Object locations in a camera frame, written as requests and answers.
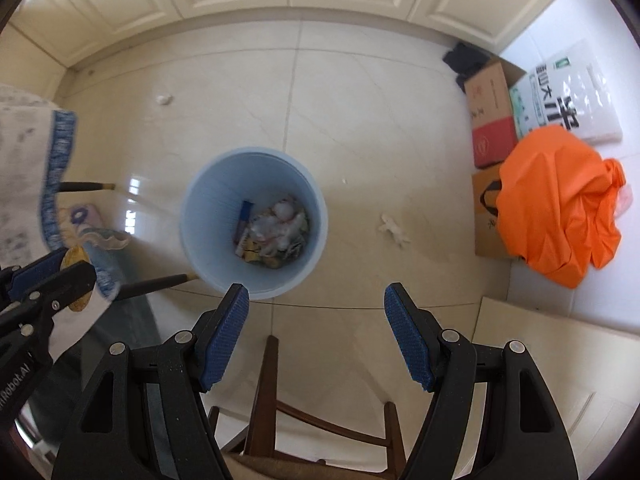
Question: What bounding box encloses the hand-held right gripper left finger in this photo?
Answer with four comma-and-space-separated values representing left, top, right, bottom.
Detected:
50, 283, 251, 480

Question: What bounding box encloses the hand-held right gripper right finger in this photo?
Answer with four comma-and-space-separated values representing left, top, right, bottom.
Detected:
383, 283, 581, 480

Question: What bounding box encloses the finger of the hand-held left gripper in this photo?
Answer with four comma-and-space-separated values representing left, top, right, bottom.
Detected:
0, 262, 97, 336
0, 247, 68, 303

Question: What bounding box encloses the large ginger piece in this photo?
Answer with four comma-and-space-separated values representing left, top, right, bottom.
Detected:
62, 245, 96, 313

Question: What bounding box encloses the clear plastic bag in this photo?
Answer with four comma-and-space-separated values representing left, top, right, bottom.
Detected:
250, 200, 308, 256

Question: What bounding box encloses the blue plastic bin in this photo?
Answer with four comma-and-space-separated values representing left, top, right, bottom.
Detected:
180, 147, 329, 302

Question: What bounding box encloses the brown wooden chair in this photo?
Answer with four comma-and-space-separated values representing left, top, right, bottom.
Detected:
207, 335, 407, 480

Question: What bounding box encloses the white tissue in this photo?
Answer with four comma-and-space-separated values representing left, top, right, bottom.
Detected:
378, 213, 412, 249

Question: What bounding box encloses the orange plastic bag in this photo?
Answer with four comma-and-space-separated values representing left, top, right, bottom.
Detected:
496, 126, 628, 289

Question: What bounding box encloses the red and white cardboard box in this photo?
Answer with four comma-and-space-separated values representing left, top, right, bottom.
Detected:
462, 57, 527, 170

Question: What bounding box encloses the black cloth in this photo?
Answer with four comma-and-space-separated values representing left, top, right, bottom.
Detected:
442, 42, 493, 91

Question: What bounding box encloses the white rice bag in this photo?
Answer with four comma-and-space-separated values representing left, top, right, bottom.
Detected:
509, 39, 623, 143

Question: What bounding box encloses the cream kitchen cabinet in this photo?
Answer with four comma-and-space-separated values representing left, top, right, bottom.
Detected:
0, 0, 583, 68

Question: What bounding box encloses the brown box with black handle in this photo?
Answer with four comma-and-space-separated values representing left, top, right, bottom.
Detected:
471, 165, 526, 261

